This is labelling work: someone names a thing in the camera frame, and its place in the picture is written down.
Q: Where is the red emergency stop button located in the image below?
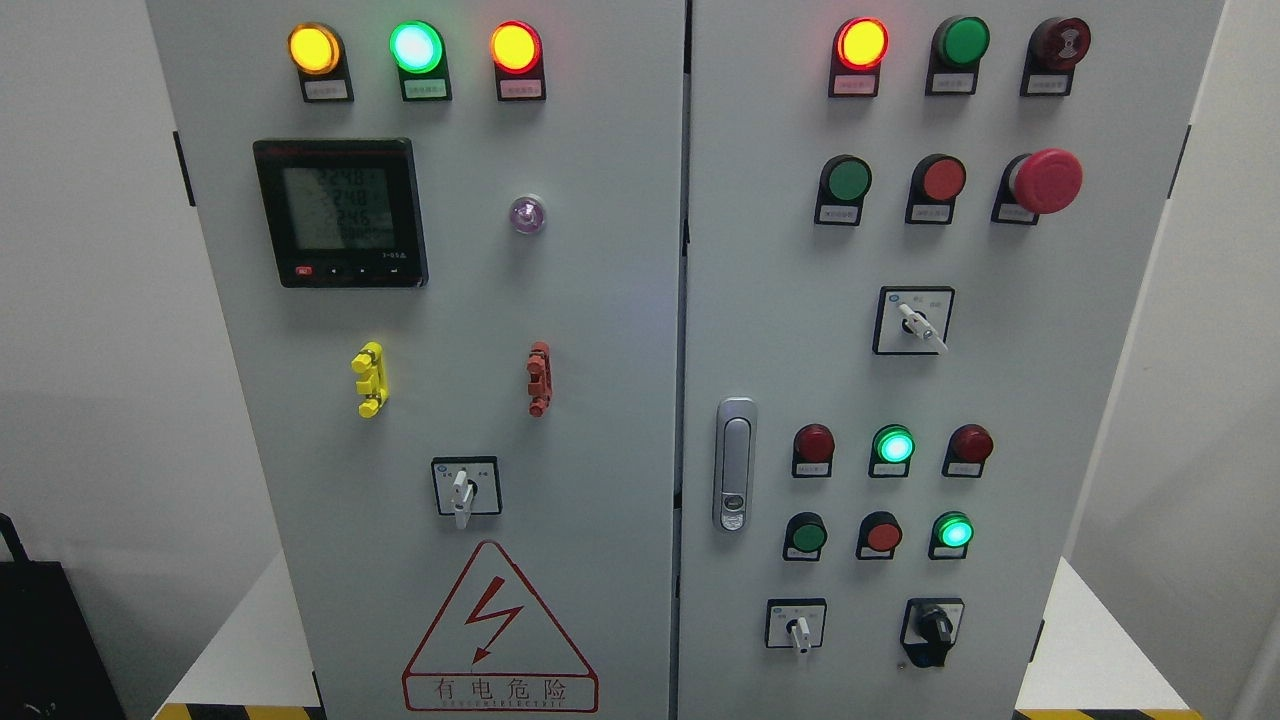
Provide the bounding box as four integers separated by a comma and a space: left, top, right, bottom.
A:
989, 149, 1084, 225

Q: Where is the grey cabinet door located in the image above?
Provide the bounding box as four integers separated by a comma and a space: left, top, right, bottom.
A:
147, 1, 687, 719
677, 1, 1224, 719

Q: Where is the white rotary switch upper right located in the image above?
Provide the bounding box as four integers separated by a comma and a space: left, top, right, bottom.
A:
872, 286, 956, 356

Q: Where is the red lit indicator right door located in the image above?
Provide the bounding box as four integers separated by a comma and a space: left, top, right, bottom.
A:
828, 15, 890, 99

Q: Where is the dark red indicator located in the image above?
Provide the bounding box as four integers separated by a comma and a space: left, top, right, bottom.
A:
791, 423, 836, 478
941, 423, 995, 478

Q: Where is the red electric hazard warning sticker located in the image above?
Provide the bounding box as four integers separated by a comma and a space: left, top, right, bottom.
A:
402, 539, 600, 714

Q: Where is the silver door handle lock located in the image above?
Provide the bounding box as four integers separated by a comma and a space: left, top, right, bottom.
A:
712, 397, 758, 533

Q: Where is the green unlit indicator top right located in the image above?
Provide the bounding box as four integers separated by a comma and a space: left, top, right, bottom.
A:
925, 15, 991, 96

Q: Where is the dark red buzzer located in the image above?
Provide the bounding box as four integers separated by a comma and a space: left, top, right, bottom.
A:
1020, 17, 1092, 97

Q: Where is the white rotary switch door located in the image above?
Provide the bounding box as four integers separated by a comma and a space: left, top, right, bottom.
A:
430, 456, 503, 530

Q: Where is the right grey cabinet door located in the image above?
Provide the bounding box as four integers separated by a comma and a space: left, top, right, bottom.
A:
677, 1, 1224, 719

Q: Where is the red-rimmed yellow indicator light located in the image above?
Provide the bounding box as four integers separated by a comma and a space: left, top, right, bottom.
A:
490, 20, 547, 102

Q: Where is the left grey cabinet door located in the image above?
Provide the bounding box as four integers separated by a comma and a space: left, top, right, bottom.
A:
147, 1, 687, 719

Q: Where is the red push button lower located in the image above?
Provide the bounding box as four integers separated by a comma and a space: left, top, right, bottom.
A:
855, 511, 902, 560

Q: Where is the dark red indicator right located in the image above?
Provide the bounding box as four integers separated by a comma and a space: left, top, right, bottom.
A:
941, 423, 995, 478

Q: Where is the black rotary selector switch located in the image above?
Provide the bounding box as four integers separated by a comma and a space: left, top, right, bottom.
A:
900, 597, 965, 669

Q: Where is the yellow indicator light top left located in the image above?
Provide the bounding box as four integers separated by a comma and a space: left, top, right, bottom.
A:
287, 22, 355, 102

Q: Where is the white rotary switch lower right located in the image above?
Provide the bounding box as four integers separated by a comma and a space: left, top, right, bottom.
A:
765, 598, 827, 656

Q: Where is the black bag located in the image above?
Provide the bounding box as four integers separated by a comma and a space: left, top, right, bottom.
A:
1, 514, 125, 719

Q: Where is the green lit indicator light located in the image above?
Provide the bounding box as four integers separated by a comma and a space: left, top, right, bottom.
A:
388, 20, 452, 102

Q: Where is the green lit push button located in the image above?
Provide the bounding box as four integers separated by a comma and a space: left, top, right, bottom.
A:
928, 510, 974, 560

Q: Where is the black digital power meter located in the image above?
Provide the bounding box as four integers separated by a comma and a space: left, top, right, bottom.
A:
252, 137, 429, 290

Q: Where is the green push button upper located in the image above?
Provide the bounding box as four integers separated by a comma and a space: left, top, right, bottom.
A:
813, 154, 873, 227

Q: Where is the dark red indicator left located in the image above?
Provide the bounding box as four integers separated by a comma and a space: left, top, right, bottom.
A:
791, 423, 836, 478

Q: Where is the red push button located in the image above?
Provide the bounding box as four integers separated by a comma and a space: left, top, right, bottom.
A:
855, 511, 902, 560
904, 152, 966, 225

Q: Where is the red push button upper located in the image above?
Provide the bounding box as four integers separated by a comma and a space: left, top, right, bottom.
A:
904, 152, 966, 225

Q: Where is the green push button lower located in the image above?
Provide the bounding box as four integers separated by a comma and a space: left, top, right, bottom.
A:
782, 511, 829, 562

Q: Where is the white rotary switch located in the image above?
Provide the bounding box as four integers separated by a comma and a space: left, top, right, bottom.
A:
765, 598, 827, 656
872, 286, 956, 356

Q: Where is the green lit indicator middle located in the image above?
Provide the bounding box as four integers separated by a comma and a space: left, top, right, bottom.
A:
867, 424, 916, 478

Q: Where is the small clear bulb light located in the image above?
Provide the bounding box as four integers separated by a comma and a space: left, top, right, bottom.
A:
508, 193, 547, 236

